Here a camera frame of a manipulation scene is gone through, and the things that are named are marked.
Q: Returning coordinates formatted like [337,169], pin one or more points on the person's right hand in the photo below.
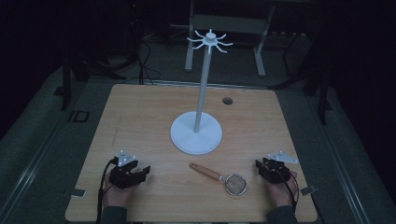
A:
[281,194]

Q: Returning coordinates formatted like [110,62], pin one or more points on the white metal desk frame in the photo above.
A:
[260,59]

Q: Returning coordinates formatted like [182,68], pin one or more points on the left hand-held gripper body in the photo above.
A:
[122,175]

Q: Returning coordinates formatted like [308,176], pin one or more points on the person's left hand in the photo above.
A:
[120,194]

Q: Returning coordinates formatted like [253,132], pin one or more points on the white hook stand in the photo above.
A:
[196,135]

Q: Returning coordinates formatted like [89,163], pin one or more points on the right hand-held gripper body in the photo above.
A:
[275,171]

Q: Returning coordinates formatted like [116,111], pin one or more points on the black metal stand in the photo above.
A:
[66,77]
[322,93]

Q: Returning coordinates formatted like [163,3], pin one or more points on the black rectangular floor frame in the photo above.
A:
[78,116]

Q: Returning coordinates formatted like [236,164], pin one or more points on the metal table edge bracket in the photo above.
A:
[76,193]
[308,190]

